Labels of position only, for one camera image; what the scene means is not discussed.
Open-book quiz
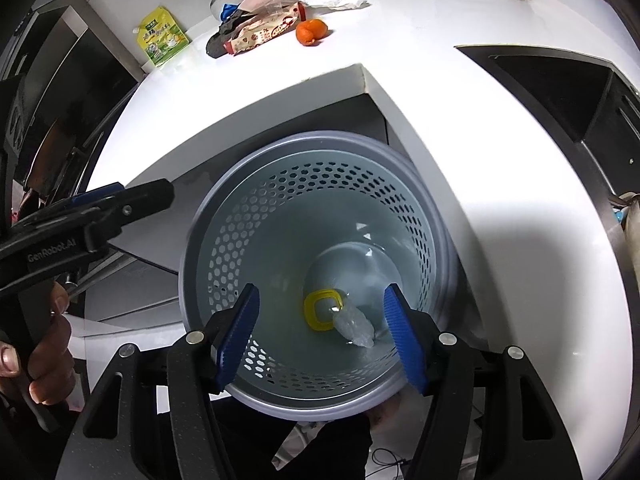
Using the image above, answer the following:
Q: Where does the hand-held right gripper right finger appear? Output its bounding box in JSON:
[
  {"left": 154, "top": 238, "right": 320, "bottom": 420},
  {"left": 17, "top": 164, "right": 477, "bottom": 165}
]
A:
[{"left": 382, "top": 282, "right": 583, "bottom": 480}]

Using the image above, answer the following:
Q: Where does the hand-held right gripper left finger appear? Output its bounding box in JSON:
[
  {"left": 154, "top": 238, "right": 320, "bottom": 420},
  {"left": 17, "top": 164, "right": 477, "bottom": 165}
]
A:
[{"left": 64, "top": 282, "right": 261, "bottom": 480}]

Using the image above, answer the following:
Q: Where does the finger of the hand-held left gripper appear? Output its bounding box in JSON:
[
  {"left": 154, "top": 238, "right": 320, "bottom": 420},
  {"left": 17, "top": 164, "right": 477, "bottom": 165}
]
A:
[
  {"left": 81, "top": 178, "right": 176, "bottom": 254},
  {"left": 20, "top": 183, "right": 127, "bottom": 229}
]

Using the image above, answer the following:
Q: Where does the grey perforated plastic bin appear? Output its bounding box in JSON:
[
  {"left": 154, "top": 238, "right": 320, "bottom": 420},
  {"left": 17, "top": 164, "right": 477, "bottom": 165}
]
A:
[{"left": 179, "top": 130, "right": 458, "bottom": 422}]

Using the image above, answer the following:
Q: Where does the dark grey cloth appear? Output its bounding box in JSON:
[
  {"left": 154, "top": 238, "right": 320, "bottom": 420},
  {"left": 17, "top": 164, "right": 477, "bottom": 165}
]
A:
[{"left": 206, "top": 7, "right": 261, "bottom": 59}]

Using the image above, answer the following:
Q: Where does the red snack bag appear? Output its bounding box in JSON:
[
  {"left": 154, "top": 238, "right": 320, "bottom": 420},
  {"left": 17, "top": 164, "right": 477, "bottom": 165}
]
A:
[{"left": 223, "top": 1, "right": 307, "bottom": 56}]

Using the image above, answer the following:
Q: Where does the large white paper tissue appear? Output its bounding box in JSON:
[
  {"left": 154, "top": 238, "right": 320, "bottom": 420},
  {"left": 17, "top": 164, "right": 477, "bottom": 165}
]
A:
[{"left": 291, "top": 0, "right": 371, "bottom": 11}]

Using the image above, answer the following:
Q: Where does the person's left hand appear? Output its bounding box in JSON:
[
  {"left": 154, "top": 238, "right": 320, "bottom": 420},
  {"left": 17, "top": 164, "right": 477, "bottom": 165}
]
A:
[{"left": 0, "top": 281, "right": 77, "bottom": 407}]

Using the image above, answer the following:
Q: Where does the clear plastic wrapper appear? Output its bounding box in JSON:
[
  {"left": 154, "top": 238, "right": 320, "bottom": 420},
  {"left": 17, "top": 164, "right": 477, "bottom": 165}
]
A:
[{"left": 330, "top": 305, "right": 377, "bottom": 351}]

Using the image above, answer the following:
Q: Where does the stainless steel oven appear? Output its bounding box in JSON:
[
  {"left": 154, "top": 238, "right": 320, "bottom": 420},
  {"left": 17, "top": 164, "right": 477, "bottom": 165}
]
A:
[{"left": 0, "top": 0, "right": 146, "bottom": 201}]

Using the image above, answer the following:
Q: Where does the person's dark clothing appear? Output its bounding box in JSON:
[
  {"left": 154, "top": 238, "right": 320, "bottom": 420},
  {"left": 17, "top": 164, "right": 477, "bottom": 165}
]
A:
[{"left": 210, "top": 400, "right": 373, "bottom": 480}]

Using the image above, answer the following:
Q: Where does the green stand-up pouch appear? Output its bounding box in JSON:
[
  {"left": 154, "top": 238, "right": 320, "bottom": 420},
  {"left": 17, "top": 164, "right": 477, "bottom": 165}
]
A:
[{"left": 134, "top": 6, "right": 191, "bottom": 67}]

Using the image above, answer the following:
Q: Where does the pile of white dishes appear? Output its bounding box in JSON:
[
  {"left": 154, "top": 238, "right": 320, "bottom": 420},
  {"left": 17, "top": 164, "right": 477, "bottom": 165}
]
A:
[{"left": 607, "top": 191, "right": 640, "bottom": 251}]

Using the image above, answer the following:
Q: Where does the black kitchen sink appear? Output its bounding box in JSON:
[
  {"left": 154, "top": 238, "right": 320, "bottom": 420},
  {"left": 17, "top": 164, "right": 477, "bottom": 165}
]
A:
[{"left": 455, "top": 46, "right": 640, "bottom": 241}]

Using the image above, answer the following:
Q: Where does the yellow plastic ring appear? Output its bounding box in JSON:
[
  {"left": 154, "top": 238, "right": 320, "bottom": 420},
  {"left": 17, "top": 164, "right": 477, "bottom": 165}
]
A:
[{"left": 303, "top": 290, "right": 346, "bottom": 332}]

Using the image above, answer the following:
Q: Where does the thin black cable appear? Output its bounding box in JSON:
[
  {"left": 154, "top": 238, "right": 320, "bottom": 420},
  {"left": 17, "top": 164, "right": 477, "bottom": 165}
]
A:
[{"left": 370, "top": 447, "right": 416, "bottom": 467}]

